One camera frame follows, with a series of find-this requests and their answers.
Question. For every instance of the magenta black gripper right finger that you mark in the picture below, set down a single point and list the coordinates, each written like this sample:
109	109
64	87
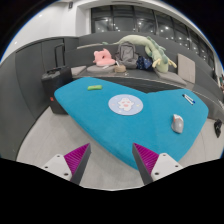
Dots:
153	166

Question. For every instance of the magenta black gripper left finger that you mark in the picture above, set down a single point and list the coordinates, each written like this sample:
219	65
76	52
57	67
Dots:
71	166

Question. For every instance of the grey computer mouse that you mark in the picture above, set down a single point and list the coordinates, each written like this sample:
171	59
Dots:
177	124

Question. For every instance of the round white cartoon mouse pad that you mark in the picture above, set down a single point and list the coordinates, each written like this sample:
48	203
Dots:
125	104

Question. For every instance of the blue felt table cover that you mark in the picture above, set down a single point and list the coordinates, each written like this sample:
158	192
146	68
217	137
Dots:
150	128

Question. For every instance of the black object on floor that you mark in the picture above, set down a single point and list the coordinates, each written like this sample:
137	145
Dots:
217	127

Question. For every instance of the black white marker pen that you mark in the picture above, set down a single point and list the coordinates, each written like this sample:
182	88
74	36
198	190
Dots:
188	101

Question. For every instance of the blue white marker pen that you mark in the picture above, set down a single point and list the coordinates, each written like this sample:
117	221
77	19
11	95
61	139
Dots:
188	98

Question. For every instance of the green rectangular eraser block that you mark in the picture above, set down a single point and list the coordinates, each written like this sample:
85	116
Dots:
94	87

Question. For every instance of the small tan basket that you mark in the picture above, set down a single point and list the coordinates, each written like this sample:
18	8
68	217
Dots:
120	69

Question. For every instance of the dark blue patterned bag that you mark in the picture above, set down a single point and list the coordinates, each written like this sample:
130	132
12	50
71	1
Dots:
144	63

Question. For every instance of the beige square cushion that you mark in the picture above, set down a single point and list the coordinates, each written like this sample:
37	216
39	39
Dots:
186	68

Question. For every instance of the grey curved sofa bench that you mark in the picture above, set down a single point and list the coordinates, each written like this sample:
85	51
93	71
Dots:
79	52

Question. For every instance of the pink plush toy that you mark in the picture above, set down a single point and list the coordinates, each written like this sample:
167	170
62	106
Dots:
103	58

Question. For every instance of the grey backpack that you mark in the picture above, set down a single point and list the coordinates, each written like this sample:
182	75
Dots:
126	55

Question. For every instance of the green dragon plush toy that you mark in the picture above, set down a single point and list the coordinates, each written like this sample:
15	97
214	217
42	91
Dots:
161	61

